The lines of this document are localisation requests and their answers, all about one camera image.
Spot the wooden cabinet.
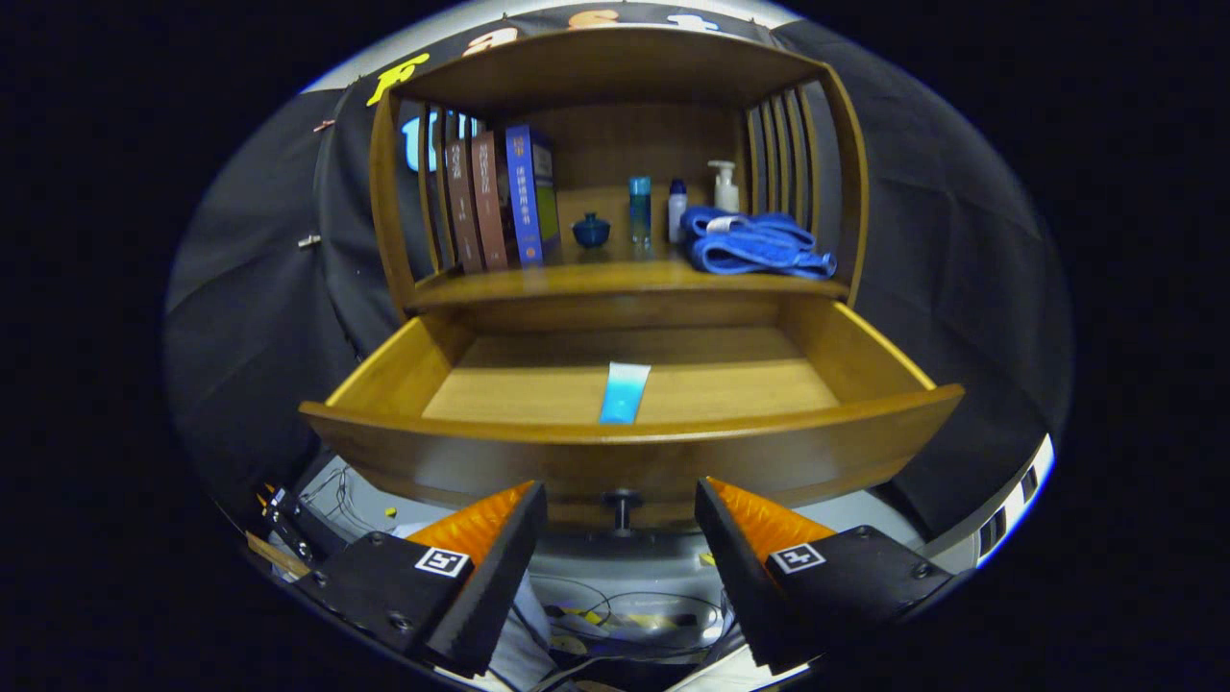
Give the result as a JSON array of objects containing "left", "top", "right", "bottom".
[{"left": 368, "top": 26, "right": 871, "bottom": 333}]

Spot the tangle of black cables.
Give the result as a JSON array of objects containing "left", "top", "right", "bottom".
[{"left": 524, "top": 572, "right": 746, "bottom": 688}]

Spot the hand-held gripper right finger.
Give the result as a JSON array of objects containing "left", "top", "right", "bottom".
[{"left": 694, "top": 477, "right": 957, "bottom": 676}]

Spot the white pump bottle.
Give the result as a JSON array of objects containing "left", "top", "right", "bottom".
[{"left": 708, "top": 160, "right": 741, "bottom": 214}]

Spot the black device with wires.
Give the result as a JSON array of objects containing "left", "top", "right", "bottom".
[{"left": 255, "top": 483, "right": 349, "bottom": 570}]

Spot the folded blue towel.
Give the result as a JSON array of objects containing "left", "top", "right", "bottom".
[{"left": 680, "top": 205, "right": 838, "bottom": 281}]

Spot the blue book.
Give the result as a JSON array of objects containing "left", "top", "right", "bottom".
[{"left": 504, "top": 124, "right": 561, "bottom": 268}]

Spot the blue squeeze tube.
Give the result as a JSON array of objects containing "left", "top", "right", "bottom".
[{"left": 600, "top": 361, "right": 652, "bottom": 426}]

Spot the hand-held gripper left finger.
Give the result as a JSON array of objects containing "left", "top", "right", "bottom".
[{"left": 293, "top": 481, "right": 549, "bottom": 679}]

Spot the brown book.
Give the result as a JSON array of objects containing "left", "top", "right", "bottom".
[
  {"left": 469, "top": 131, "right": 510, "bottom": 271},
  {"left": 444, "top": 139, "right": 484, "bottom": 274}
]

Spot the wooden drawer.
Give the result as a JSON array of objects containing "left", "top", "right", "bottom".
[{"left": 298, "top": 293, "right": 967, "bottom": 534}]

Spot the wooden countertop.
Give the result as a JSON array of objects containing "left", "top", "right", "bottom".
[{"left": 408, "top": 187, "right": 851, "bottom": 309}]

